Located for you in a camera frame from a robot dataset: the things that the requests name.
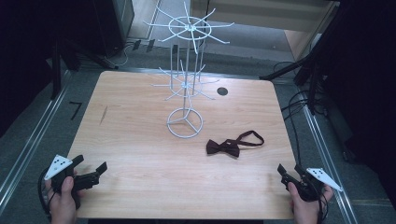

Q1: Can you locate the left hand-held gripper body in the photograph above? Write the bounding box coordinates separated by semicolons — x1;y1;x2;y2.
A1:
43;154;101;210

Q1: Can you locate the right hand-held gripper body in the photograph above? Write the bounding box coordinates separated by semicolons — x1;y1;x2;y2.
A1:
280;167;344;203

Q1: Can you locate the person's right hand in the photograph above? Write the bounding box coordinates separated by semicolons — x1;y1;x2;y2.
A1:
287;181;334;224

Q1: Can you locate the person's left hand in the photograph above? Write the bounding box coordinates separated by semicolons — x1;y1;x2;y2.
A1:
44;173;86;224

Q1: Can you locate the dark red bow tie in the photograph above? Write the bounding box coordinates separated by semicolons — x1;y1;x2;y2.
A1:
205;130;265;159

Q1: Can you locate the black stand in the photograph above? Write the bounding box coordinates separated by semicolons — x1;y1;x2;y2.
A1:
259;18;344;116
49;34;120;101

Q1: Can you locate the dark cabinet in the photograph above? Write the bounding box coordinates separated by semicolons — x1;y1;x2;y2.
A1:
90;0;136;59

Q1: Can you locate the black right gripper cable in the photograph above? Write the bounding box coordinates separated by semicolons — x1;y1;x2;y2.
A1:
317;199;330;223

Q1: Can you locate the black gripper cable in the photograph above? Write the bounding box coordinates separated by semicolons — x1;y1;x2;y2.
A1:
317;199;330;223
36;175;53;222

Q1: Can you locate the metal floor rail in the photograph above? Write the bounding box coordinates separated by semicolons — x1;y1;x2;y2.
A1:
0;69;73;209
301;104;360;224

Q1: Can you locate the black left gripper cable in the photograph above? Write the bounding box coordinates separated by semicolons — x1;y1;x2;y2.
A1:
36;175;53;222

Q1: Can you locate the black floor cable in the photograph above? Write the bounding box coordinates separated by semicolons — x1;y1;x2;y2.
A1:
272;61;316;166

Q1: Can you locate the white wire hanging rack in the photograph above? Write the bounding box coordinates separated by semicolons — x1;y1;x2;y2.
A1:
142;0;235;139

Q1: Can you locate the white floor cable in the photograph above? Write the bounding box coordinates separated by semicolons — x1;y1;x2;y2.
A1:
104;42;135;68

